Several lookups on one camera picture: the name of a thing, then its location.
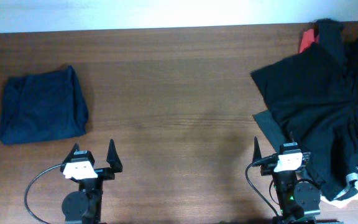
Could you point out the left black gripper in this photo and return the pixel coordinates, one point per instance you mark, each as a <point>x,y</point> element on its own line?
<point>107,173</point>

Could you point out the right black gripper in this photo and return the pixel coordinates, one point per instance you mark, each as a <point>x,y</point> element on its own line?
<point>267,168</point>

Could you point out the black shorts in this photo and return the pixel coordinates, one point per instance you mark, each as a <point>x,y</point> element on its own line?
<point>309,97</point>

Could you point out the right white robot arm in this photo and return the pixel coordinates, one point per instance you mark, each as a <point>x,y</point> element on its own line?
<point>297,198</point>

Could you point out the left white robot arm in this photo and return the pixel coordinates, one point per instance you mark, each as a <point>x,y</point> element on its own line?
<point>84,205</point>

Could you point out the dark grey garment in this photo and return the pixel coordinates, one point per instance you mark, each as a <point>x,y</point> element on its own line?
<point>270,129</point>

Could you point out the folded navy blue garment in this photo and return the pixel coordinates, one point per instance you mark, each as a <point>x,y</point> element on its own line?
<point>43,107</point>

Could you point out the white patterned garment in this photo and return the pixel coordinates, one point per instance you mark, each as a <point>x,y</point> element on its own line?
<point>350,193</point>

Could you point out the red garment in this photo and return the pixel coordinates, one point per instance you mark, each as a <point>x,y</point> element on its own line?
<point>309,37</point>

